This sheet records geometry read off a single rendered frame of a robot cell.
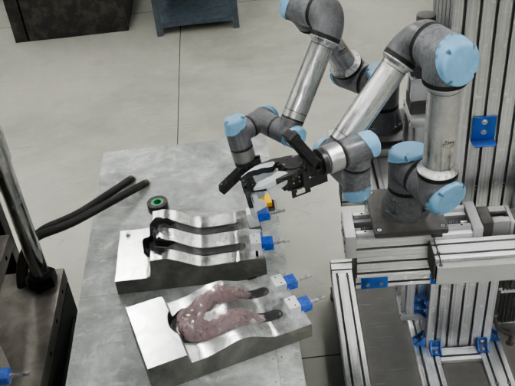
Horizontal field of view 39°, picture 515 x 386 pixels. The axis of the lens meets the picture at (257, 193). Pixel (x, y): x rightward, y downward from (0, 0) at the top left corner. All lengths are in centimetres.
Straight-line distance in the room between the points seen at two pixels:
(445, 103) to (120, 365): 121
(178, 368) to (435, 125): 98
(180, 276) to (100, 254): 37
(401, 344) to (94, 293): 125
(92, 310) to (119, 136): 252
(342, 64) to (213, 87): 272
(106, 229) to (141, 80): 283
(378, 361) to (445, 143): 121
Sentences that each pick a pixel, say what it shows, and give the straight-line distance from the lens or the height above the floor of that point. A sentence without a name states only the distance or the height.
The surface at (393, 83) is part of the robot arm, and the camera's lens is 200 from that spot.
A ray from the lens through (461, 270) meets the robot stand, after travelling 231.
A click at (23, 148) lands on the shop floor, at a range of 500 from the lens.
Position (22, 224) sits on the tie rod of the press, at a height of 107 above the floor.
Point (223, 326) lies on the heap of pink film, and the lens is 219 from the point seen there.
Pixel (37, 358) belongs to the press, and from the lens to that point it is 243.
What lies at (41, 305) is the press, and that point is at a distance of 259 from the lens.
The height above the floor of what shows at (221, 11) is 11.
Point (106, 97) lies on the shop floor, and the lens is 536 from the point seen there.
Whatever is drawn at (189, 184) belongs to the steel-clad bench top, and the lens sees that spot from 292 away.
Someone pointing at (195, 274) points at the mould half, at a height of 85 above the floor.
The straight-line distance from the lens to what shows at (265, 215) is 250.
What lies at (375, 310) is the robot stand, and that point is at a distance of 317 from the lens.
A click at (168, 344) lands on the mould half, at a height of 91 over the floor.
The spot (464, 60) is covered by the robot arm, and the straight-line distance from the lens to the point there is 190.
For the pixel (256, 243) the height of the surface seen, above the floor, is 91.
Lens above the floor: 250
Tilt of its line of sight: 37 degrees down
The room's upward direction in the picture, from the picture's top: 6 degrees counter-clockwise
